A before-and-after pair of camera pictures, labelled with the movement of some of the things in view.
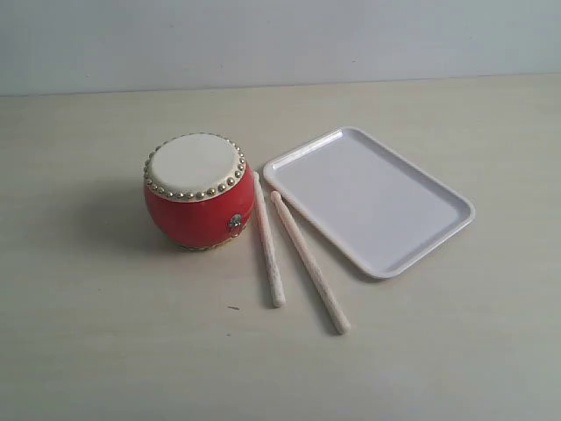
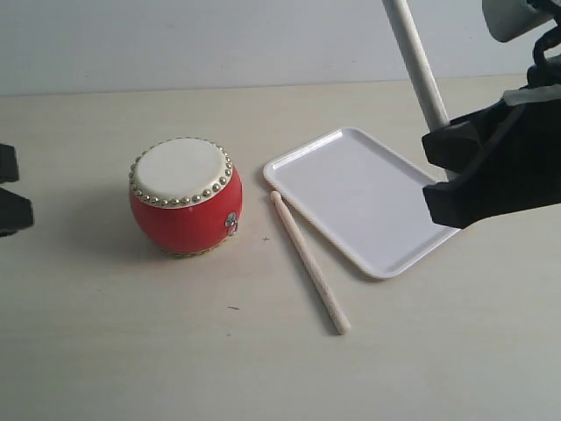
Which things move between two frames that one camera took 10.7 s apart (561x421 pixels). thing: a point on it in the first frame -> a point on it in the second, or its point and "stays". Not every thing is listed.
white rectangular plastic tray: [382, 209] stays
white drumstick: [273, 274] -> [419, 62]
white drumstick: [337, 317] stays
